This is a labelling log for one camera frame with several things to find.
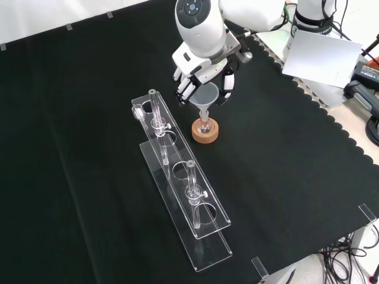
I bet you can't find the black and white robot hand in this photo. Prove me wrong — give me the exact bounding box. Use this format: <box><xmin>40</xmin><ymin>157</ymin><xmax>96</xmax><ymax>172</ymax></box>
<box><xmin>172</xmin><ymin>44</ymin><xmax>240</xmax><ymax>107</ymax></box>

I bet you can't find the clear plastic funnel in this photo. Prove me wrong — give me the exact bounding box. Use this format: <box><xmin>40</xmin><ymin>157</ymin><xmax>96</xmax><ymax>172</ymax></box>
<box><xmin>189</xmin><ymin>82</ymin><xmax>220</xmax><ymax>120</ymax></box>

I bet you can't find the small glass round-bottom flask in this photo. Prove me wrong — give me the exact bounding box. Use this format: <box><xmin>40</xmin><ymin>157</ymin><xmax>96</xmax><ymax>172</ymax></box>
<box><xmin>197</xmin><ymin>111</ymin><xmax>214</xmax><ymax>134</ymax></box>

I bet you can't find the clear acrylic funnel stand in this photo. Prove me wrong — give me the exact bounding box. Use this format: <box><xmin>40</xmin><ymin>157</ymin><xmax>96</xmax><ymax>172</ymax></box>
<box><xmin>131</xmin><ymin>88</ymin><xmax>233</xmax><ymax>272</ymax></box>

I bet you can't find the black cloth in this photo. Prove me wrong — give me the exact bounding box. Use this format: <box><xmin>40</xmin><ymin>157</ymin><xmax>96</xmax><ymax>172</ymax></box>
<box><xmin>0</xmin><ymin>0</ymin><xmax>379</xmax><ymax>284</ymax></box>

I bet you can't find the black and orange power unit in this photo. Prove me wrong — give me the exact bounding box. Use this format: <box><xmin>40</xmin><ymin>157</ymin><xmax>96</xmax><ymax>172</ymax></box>
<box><xmin>343</xmin><ymin>57</ymin><xmax>379</xmax><ymax>119</ymax></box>

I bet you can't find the black tripod leg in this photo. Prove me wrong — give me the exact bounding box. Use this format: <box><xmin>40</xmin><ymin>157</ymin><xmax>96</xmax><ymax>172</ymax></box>
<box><xmin>360</xmin><ymin>32</ymin><xmax>379</xmax><ymax>60</ymax></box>

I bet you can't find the cork ring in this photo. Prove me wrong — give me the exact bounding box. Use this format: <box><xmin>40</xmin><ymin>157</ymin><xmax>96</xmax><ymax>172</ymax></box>
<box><xmin>191</xmin><ymin>117</ymin><xmax>220</xmax><ymax>144</ymax></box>

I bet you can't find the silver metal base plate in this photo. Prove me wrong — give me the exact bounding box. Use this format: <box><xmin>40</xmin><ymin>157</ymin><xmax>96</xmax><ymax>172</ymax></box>
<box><xmin>254</xmin><ymin>28</ymin><xmax>355</xmax><ymax>109</ymax></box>

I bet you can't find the coiled black cable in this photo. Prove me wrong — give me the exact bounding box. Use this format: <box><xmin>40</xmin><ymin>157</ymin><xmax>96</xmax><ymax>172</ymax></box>
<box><xmin>365</xmin><ymin>115</ymin><xmax>379</xmax><ymax>146</ymax></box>

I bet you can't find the black cable bundle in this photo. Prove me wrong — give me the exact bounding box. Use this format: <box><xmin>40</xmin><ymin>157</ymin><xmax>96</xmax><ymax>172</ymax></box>
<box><xmin>321</xmin><ymin>233</ymin><xmax>379</xmax><ymax>284</ymax></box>

